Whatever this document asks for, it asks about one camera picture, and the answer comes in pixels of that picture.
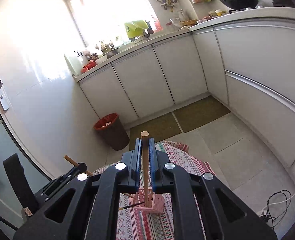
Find frosted glass sliding door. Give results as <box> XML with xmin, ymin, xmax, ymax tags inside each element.
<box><xmin>0</xmin><ymin>62</ymin><xmax>50</xmax><ymax>230</ymax></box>

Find pink perforated utensil holder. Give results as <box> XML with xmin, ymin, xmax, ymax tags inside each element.
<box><xmin>133</xmin><ymin>187</ymin><xmax>164</xmax><ymax>214</ymax></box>

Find black thin cable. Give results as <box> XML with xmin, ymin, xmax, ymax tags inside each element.
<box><xmin>261</xmin><ymin>189</ymin><xmax>293</xmax><ymax>229</ymax></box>

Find red rimmed brown trash bin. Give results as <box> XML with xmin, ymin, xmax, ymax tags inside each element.
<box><xmin>94</xmin><ymin>113</ymin><xmax>130</xmax><ymax>151</ymax></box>

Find green plastic dish rack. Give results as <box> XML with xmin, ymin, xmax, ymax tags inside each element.
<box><xmin>124</xmin><ymin>20</ymin><xmax>148</xmax><ymax>39</ymax></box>

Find patterned red green tablecloth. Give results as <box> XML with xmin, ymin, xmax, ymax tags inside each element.
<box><xmin>92</xmin><ymin>141</ymin><xmax>216</xmax><ymax>240</ymax></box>

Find white power strip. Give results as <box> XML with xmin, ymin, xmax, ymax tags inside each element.
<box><xmin>256</xmin><ymin>206</ymin><xmax>268</xmax><ymax>217</ymax></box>

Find red bowl on counter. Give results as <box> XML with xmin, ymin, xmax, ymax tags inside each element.
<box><xmin>81</xmin><ymin>60</ymin><xmax>97</xmax><ymax>74</ymax></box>

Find olive floor mat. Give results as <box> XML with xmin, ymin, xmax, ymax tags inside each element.
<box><xmin>130</xmin><ymin>96</ymin><xmax>230</xmax><ymax>150</ymax></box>

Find white kitchen base cabinets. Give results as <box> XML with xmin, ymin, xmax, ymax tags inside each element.
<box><xmin>79</xmin><ymin>19</ymin><xmax>295</xmax><ymax>167</ymax></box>

